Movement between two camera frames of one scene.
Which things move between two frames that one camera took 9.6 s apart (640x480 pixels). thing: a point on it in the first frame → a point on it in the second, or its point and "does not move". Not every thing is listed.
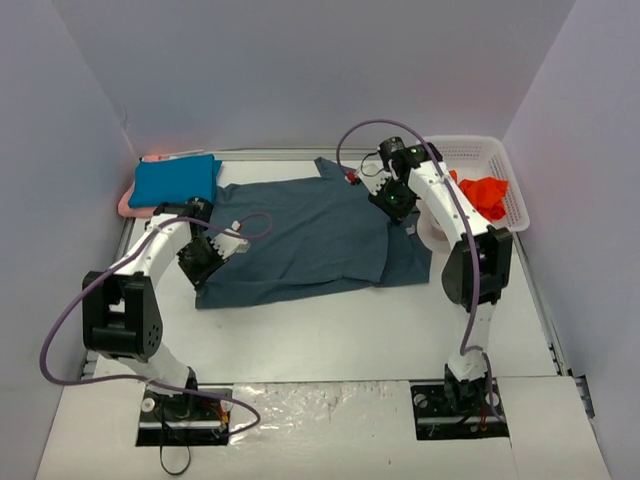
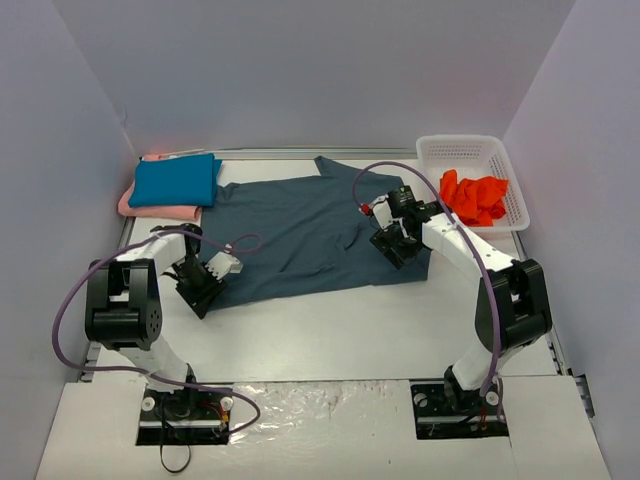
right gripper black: x=395 y=206 → x=390 y=245
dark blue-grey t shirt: x=311 y=232 does not move
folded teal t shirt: x=174 y=179 does not move
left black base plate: x=176 y=419 does not move
